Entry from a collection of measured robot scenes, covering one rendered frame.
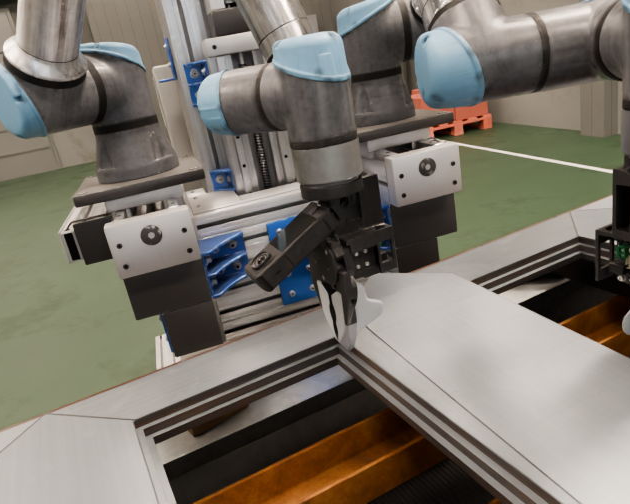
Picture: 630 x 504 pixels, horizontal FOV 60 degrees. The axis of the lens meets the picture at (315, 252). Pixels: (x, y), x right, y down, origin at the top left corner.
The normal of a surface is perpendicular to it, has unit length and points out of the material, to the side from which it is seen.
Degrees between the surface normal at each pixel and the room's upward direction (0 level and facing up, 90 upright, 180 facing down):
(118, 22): 90
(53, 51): 129
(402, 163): 90
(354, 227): 90
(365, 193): 90
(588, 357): 0
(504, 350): 0
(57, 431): 0
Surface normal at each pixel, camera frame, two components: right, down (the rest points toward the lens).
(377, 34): 0.07, 0.32
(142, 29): 0.29, 0.28
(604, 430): -0.18, -0.93
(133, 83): 0.80, 0.07
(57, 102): 0.52, 0.75
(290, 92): -0.59, 0.36
